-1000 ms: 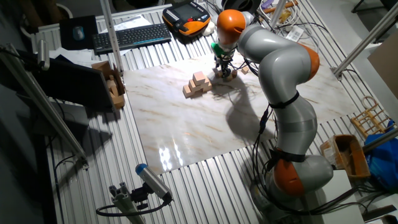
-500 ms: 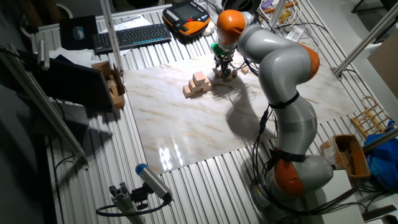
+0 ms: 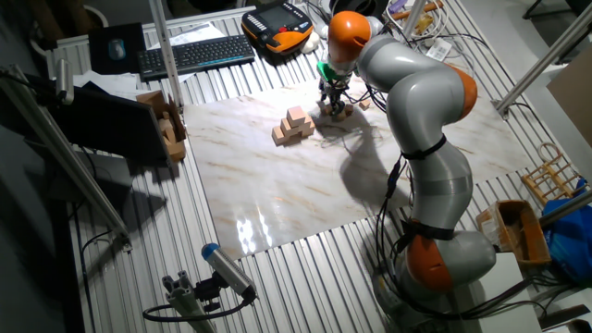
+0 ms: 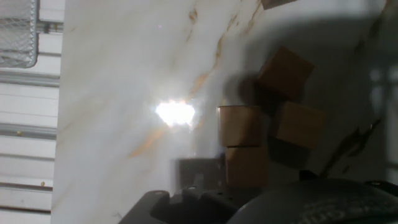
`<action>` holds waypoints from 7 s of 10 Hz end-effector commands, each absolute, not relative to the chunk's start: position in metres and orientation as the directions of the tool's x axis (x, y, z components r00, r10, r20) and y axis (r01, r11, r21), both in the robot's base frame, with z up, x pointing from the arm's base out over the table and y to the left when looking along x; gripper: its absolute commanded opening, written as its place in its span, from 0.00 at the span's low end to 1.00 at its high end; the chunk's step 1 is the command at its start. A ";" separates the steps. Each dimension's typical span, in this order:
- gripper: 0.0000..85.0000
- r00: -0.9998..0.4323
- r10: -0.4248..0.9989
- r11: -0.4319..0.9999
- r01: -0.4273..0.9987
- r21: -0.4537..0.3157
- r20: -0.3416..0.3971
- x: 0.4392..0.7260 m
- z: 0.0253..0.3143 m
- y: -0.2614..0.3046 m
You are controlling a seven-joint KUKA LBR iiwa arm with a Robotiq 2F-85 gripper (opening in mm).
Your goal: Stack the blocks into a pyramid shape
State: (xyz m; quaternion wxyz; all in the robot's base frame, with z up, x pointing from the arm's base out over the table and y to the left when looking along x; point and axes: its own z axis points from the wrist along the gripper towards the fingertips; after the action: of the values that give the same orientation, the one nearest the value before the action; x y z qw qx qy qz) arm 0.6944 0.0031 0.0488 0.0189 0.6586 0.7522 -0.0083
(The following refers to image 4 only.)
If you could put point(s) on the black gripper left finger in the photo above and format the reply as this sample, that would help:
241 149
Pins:
192 174

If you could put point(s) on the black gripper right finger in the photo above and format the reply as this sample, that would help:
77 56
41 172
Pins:
308 175

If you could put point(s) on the small wooden cube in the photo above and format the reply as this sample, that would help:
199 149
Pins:
285 73
247 166
239 126
298 124
276 3

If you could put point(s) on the marble pattern mat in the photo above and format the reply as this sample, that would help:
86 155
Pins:
124 93

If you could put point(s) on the clear plastic box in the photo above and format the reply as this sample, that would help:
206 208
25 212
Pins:
17 34

